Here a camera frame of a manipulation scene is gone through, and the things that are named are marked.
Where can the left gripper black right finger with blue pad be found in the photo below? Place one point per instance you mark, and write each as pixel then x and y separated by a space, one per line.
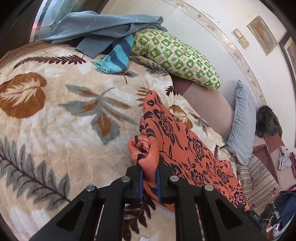
pixel 202 213

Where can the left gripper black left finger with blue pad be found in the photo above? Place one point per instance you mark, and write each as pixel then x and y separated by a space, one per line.
pixel 96 213

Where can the orange black floral garment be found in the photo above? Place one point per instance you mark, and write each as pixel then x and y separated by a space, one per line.
pixel 164 138

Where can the striped floral bed sheet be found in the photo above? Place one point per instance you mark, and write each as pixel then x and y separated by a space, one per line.
pixel 258 184

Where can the light blue pillow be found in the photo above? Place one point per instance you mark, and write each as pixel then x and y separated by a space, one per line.
pixel 242 135

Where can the cream leaf pattern blanket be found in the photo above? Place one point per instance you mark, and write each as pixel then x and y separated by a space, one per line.
pixel 65 124

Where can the dark furry cushion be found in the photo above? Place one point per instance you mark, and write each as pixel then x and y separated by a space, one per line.
pixel 267 122

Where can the pink quilted mattress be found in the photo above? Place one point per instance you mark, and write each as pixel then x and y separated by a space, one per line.
pixel 212 106

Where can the blue turquoise striped garment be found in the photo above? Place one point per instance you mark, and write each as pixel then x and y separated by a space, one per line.
pixel 117 58

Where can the green white checkered pillow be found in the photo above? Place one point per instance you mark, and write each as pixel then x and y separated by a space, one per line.
pixel 176 57

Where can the grey-blue knit sweater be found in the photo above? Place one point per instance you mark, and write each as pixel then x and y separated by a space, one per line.
pixel 98 31

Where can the beige wall switch plate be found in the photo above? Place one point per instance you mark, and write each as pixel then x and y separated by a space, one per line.
pixel 241 39

